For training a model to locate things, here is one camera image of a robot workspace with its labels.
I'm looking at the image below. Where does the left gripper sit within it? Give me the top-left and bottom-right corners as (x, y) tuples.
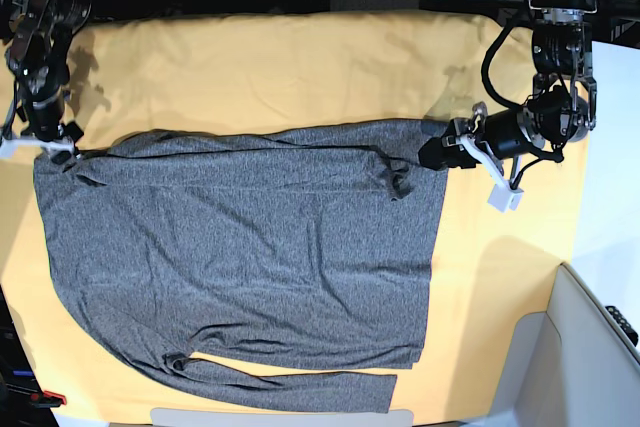
(418, 106), (545, 170)

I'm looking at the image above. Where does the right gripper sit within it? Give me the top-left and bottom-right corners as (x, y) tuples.
(24, 94), (85, 172)

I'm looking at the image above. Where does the grey long-sleeve shirt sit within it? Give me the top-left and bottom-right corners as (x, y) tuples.
(34, 119), (447, 413)

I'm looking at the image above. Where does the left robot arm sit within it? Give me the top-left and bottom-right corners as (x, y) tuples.
(418, 0), (597, 171)

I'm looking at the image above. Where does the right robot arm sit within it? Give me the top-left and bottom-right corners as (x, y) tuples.
(1, 0), (92, 164)

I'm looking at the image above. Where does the yellow table cloth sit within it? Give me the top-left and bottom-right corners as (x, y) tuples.
(1, 11), (590, 424)

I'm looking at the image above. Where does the red-black clamp left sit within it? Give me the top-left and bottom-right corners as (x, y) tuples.
(29, 391), (67, 409)

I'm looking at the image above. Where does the white plastic bin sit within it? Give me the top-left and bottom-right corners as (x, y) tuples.
(485, 261), (640, 427)

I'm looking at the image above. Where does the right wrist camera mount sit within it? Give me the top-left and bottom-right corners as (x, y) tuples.
(0, 133), (76, 159)

